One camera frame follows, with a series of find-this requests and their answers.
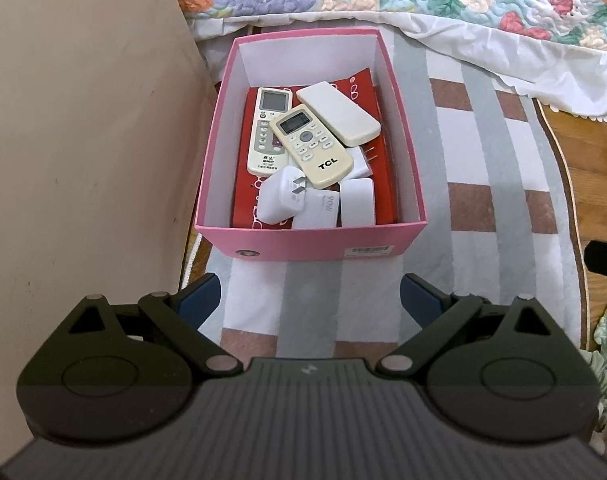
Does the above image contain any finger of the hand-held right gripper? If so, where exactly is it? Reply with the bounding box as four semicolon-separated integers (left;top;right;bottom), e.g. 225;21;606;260
585;240;607;279

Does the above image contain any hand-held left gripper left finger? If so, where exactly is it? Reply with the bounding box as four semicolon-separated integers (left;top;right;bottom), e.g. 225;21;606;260
66;272;240;376

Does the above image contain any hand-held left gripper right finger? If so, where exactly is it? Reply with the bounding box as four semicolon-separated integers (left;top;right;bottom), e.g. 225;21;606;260
376;273;554;376

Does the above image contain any pink cardboard box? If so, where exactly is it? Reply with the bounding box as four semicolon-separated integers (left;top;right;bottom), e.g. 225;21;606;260
194;29;429;263

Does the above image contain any white plug charger with prongs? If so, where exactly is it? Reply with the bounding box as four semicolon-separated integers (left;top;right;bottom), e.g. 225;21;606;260
256;165;310;225

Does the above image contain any white charger with grey print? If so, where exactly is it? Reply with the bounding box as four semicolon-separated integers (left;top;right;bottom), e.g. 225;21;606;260
292;189;342;229

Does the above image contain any small white charger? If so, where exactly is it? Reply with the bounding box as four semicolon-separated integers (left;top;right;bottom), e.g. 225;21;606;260
344;144;378;180

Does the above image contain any cream remote with grey round button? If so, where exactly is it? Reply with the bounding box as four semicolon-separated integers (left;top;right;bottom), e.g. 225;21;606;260
270;104;355;186

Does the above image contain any white remote with large display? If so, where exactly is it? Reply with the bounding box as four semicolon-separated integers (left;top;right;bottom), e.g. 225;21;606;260
246;86;293;177

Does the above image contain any plain cream remote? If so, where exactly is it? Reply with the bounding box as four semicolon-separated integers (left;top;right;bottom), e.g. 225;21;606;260
296;81;381;147

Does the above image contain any striped mat with brown squares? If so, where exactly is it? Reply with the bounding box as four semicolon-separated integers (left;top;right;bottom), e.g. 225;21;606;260
181;25;584;361

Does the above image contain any red glasses-print box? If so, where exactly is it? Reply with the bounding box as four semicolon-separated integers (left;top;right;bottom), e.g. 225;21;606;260
231;67;399;228

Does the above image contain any brown cardboard carton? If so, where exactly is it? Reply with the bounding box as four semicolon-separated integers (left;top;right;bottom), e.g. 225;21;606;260
0;0;219;396

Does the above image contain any floral quilt bedspread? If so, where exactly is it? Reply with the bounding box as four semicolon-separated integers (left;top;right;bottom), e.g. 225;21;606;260
191;7;607;123

